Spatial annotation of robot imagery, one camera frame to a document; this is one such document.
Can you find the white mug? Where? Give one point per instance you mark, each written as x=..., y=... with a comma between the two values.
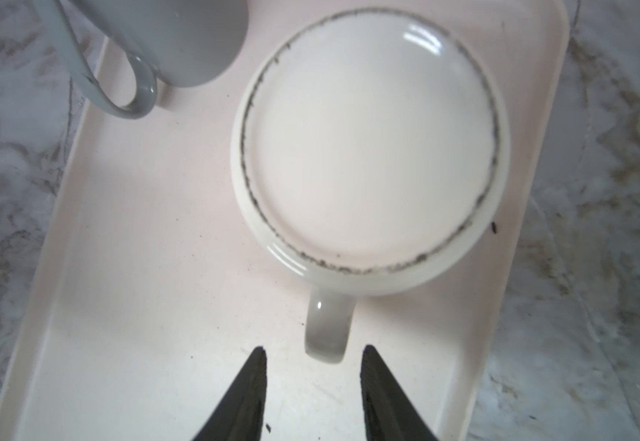
x=369, y=154

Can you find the beige rectangular tray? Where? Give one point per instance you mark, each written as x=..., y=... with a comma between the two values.
x=151, y=292

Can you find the grey mug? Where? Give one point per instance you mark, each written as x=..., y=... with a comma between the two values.
x=182, y=43

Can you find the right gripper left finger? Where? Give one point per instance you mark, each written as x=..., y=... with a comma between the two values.
x=240, y=413

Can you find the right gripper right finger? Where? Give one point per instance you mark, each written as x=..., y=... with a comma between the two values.
x=388, y=413

